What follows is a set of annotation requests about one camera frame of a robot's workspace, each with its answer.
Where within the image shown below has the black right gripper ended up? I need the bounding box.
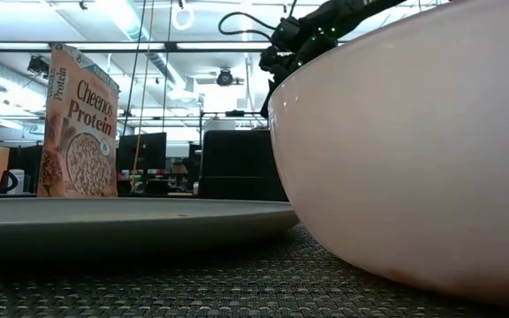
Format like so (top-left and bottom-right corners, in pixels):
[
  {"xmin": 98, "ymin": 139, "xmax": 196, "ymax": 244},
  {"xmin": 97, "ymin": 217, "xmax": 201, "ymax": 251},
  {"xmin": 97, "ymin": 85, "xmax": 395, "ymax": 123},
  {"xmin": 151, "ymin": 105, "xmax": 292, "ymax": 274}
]
[{"xmin": 258, "ymin": 16, "xmax": 339, "ymax": 119}]

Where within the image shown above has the Cheerios Protein cereal box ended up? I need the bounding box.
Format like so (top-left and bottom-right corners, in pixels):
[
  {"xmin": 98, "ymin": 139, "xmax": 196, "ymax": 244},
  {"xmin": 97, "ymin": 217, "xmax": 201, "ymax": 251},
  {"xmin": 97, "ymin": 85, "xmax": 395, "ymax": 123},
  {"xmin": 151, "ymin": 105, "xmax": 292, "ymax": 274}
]
[{"xmin": 36, "ymin": 42, "xmax": 121, "ymax": 199}]

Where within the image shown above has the large black cabinet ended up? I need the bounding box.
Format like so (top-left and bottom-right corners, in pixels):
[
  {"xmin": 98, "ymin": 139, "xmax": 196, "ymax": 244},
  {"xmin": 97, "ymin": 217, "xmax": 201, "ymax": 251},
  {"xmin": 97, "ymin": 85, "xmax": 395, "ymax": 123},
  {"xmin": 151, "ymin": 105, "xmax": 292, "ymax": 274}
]
[{"xmin": 197, "ymin": 129, "xmax": 289, "ymax": 202}]

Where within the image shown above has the black computer monitor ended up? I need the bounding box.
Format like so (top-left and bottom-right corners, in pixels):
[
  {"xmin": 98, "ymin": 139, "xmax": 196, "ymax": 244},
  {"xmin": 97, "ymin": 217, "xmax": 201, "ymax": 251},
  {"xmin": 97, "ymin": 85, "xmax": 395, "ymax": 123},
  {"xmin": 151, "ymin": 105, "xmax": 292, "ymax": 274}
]
[{"xmin": 118, "ymin": 132, "xmax": 168, "ymax": 174}]

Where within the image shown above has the large white bowl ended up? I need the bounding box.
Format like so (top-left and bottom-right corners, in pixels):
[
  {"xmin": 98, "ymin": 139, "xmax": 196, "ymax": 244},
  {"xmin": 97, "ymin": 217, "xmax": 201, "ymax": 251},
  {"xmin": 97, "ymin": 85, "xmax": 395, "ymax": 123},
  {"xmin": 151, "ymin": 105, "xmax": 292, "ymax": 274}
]
[{"xmin": 267, "ymin": 0, "xmax": 509, "ymax": 311}]

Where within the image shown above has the grey round plate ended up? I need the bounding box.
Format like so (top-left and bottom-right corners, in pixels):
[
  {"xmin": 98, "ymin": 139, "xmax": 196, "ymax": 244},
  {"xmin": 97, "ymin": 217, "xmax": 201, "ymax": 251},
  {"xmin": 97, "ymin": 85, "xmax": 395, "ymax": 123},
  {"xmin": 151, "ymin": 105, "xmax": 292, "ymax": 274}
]
[{"xmin": 0, "ymin": 196, "xmax": 300, "ymax": 262}]

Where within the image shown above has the dark woven placemat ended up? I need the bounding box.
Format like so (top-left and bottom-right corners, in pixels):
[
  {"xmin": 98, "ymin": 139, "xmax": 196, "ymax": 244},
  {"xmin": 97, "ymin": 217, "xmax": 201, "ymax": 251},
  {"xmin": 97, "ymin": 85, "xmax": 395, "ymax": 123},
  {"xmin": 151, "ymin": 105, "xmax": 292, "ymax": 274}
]
[{"xmin": 0, "ymin": 223, "xmax": 509, "ymax": 318}]

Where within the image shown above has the black ceiling mounted device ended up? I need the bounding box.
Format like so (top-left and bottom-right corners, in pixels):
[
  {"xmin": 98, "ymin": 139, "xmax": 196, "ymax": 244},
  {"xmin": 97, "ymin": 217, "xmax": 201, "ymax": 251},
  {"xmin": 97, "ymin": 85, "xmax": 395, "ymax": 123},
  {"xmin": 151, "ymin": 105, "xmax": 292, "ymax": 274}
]
[{"xmin": 27, "ymin": 55, "xmax": 50, "ymax": 77}]

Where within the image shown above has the white mug black print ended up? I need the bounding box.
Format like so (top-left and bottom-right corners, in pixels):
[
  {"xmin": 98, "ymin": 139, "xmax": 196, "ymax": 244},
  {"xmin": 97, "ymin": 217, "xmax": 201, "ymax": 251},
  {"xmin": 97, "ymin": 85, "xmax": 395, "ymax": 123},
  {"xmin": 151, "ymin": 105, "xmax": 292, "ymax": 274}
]
[{"xmin": 0, "ymin": 169, "xmax": 26, "ymax": 196}]

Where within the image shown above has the black metal rack frame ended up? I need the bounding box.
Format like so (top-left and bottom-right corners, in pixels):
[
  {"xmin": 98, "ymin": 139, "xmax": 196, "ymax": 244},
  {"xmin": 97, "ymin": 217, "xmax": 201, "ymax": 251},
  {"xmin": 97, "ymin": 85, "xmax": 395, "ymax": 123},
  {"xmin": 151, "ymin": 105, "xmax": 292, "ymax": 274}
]
[{"xmin": 198, "ymin": 109, "xmax": 268, "ymax": 133}]

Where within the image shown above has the round black ceiling camera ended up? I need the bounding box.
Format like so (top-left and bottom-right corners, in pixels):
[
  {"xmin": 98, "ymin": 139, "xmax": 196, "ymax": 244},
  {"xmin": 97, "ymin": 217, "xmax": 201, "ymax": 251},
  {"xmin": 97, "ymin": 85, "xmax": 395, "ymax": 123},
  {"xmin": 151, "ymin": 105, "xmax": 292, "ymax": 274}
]
[{"xmin": 216, "ymin": 67, "xmax": 234, "ymax": 87}]

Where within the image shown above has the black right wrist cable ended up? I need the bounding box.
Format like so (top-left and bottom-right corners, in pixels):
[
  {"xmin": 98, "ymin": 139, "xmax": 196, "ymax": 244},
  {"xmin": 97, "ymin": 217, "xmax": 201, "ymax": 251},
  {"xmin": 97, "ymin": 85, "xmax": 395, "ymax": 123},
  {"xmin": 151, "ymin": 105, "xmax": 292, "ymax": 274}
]
[{"xmin": 217, "ymin": 11, "xmax": 277, "ymax": 43}]

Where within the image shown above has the thin black hanging cable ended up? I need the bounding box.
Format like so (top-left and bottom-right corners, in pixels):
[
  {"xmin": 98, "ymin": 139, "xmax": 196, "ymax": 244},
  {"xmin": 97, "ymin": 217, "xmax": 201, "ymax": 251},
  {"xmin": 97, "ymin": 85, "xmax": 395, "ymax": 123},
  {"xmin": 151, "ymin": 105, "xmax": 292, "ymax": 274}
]
[{"xmin": 162, "ymin": 0, "xmax": 174, "ymax": 133}]

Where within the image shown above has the black horizontal frame beam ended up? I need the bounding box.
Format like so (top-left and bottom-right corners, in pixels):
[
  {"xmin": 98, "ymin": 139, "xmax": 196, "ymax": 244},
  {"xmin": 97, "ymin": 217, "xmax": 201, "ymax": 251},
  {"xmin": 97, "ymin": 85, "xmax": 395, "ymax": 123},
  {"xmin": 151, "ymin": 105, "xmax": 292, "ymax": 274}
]
[{"xmin": 0, "ymin": 41, "xmax": 277, "ymax": 55}]

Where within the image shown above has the white hanging ring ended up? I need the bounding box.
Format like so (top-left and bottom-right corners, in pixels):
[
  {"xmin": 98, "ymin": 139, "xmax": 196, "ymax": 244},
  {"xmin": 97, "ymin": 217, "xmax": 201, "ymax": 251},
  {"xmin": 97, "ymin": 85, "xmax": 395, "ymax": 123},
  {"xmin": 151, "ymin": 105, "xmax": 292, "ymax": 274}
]
[{"xmin": 171, "ymin": 4, "xmax": 195, "ymax": 32}]

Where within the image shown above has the yellow hanging cable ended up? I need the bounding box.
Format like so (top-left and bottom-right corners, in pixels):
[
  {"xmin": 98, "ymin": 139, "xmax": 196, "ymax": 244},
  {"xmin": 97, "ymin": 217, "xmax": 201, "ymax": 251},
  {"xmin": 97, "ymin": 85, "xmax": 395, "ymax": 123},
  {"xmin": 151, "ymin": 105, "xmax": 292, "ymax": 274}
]
[{"xmin": 131, "ymin": 0, "xmax": 156, "ymax": 186}]

